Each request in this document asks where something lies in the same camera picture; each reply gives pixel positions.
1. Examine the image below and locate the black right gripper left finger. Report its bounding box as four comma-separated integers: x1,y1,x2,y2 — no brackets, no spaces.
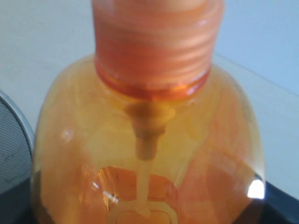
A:
0,174,40,224

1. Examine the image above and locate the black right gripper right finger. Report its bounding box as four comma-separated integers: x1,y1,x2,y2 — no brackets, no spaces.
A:
254,181,299,224

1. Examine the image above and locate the orange dish soap pump bottle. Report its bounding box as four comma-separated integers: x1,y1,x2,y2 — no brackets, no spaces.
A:
31,0,265,224

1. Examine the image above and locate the steel mesh strainer basket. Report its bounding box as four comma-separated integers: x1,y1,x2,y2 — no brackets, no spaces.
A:
0,91,35,194

